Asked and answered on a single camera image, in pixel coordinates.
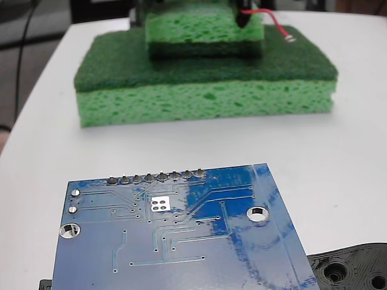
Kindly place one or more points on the brown object with black band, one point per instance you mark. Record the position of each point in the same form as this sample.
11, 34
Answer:
2, 142

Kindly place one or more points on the blue circuit board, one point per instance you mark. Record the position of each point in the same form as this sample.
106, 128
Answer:
196, 266

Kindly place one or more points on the black plastic bracket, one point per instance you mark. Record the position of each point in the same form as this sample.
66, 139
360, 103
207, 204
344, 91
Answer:
347, 266

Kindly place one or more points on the small green sponge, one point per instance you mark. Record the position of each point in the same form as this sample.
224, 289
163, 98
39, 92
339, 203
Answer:
193, 30

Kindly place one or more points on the large green sponge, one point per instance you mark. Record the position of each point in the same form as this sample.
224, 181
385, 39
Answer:
211, 102

